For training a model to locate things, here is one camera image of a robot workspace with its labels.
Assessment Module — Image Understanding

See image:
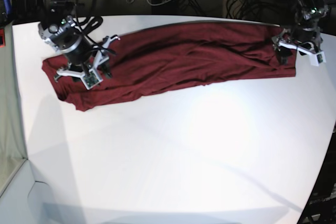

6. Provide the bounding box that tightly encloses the green cloth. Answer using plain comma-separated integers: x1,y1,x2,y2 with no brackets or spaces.
1,24,27,188

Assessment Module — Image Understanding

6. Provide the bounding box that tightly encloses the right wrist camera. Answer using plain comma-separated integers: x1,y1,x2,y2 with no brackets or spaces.
80,69,103,90

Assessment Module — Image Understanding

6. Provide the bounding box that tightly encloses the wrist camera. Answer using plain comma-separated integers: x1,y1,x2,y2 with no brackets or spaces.
309,51,326,67
80,69,103,90

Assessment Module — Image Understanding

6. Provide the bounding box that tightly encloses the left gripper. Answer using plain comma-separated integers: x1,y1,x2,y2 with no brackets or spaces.
271,28,323,66

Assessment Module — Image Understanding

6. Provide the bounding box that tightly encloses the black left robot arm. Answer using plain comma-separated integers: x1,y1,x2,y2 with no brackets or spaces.
272,0,328,66

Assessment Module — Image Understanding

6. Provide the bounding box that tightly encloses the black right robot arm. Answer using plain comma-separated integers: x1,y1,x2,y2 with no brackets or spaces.
38,0,120,90

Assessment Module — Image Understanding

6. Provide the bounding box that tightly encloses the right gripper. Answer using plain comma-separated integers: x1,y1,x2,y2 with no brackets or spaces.
54,34,120,82

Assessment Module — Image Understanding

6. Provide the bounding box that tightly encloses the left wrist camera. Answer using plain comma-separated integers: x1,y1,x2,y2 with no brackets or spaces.
309,51,326,67

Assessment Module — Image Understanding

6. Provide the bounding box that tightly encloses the dark red t-shirt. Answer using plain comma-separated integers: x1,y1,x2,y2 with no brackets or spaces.
42,22,296,111

